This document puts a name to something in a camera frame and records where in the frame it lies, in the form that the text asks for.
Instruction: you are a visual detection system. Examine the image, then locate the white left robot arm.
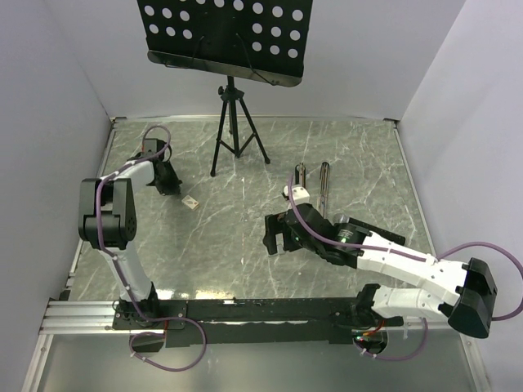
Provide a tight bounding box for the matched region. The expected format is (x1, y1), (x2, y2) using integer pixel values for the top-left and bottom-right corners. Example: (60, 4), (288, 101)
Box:
(78, 138), (181, 328)

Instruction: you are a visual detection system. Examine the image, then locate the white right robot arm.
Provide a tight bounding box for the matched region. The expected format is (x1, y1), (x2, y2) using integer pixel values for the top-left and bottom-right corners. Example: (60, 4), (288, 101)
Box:
(262, 203), (498, 339)

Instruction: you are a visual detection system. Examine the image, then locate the black microphone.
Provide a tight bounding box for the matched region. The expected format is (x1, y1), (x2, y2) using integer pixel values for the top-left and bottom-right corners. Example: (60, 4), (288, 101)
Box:
(333, 213), (406, 246)

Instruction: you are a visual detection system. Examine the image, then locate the black tripod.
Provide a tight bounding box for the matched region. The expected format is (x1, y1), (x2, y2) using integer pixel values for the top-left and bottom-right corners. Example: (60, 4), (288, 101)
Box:
(210, 76), (270, 177)

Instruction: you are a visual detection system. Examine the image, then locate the black perforated music stand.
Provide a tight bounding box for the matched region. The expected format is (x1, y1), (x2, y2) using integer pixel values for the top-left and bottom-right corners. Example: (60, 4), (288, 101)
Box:
(137, 1), (313, 87)

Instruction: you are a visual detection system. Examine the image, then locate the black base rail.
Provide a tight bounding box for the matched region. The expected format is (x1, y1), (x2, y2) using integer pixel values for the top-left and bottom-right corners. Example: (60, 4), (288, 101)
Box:
(113, 296), (404, 348)

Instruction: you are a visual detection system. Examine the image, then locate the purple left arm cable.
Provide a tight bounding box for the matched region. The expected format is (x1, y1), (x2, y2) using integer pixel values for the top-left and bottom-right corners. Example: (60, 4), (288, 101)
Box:
(96, 125), (172, 322)

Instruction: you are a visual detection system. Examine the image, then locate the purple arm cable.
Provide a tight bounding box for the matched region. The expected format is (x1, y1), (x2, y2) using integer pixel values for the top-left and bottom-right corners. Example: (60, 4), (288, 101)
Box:
(288, 173), (523, 322)
(96, 125), (172, 322)

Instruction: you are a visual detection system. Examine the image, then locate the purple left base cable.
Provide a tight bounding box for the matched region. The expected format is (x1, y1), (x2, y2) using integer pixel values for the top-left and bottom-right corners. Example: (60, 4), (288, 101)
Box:
(128, 317), (208, 372)

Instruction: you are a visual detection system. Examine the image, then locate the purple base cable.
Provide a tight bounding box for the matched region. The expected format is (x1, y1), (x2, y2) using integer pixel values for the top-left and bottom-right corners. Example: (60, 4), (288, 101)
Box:
(128, 317), (208, 372)
(354, 316), (429, 363)

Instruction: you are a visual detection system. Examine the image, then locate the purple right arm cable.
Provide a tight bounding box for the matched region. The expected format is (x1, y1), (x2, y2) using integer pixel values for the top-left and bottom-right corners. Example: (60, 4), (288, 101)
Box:
(288, 173), (523, 322)

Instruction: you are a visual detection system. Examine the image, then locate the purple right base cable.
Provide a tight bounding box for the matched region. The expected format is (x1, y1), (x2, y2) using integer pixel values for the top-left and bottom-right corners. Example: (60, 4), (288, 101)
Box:
(354, 316), (429, 363)

